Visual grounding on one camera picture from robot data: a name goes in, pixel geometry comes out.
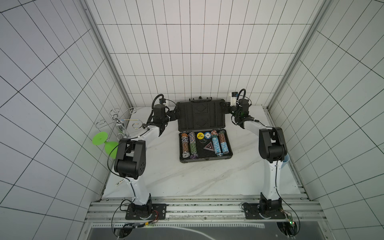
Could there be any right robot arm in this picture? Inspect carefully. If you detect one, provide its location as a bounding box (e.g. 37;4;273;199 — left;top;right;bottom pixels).
221;98;288;218

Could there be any triangular dark dealer piece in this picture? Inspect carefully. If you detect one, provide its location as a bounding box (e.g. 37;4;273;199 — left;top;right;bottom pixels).
204;142;215;152

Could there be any poker chip row far left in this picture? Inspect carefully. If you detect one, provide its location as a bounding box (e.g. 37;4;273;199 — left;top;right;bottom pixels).
181;133;190;159

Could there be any poker chip row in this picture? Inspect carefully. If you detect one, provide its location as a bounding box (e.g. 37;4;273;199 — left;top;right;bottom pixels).
181;133;190;159
219;130;230;155
189;132;198;159
211;130;223;156

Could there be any yellow dealer button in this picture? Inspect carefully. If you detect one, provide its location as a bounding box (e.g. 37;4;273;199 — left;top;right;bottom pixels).
197;132;205;140

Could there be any blue white dealer button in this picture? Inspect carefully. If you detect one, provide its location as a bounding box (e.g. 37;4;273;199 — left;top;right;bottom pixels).
204;132;212;140

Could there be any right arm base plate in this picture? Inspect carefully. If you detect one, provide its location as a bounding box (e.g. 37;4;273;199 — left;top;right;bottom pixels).
241;203;287;220

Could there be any light blue mug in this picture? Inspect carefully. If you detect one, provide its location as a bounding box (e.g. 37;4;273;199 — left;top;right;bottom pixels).
283;154;290;165

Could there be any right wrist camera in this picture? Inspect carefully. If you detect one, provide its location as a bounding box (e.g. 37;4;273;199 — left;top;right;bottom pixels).
230;92;239;107

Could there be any poker chip row far right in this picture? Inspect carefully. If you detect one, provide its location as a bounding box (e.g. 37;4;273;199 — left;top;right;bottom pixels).
219;130;230;155

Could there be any green plastic wine glass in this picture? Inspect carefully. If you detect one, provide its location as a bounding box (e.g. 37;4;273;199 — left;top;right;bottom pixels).
92;132;119;159

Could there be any chrome glass holder stand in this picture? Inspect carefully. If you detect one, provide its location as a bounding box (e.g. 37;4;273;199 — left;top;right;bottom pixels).
94;107;143;142

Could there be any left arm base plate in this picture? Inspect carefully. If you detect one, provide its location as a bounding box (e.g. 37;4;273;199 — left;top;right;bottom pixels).
125;204;167;221

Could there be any black poker set case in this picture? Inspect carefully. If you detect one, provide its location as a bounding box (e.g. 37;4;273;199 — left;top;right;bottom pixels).
176;98;233;163

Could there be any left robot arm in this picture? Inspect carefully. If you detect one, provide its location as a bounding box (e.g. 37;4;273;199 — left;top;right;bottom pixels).
113;104;179;218

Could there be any aluminium mounting rail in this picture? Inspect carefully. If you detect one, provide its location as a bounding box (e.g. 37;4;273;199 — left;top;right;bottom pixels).
86;195;326;228

